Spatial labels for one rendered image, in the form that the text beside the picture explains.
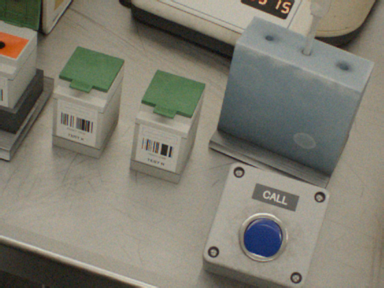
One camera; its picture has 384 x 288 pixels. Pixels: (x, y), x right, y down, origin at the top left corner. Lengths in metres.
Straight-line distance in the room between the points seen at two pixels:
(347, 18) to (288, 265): 0.31
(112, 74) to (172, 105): 0.05
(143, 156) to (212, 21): 0.17
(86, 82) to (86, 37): 0.15
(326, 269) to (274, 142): 0.11
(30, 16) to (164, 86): 0.12
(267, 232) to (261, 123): 0.15
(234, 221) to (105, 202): 0.12
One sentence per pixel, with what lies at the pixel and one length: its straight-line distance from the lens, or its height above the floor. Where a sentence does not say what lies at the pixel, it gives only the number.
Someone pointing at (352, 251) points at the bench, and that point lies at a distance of 0.66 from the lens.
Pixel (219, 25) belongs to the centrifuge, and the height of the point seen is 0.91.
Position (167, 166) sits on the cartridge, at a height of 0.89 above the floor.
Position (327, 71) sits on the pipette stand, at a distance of 0.64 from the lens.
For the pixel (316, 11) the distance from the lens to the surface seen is 0.62.
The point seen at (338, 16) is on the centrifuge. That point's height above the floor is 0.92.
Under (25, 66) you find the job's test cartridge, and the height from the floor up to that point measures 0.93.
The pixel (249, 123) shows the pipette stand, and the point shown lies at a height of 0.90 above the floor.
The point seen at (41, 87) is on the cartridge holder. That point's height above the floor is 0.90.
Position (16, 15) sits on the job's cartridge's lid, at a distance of 0.67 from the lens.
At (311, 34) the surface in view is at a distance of 0.64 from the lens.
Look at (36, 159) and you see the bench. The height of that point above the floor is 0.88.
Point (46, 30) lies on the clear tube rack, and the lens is 0.78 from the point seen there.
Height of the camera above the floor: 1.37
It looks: 44 degrees down
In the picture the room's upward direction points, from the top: 11 degrees clockwise
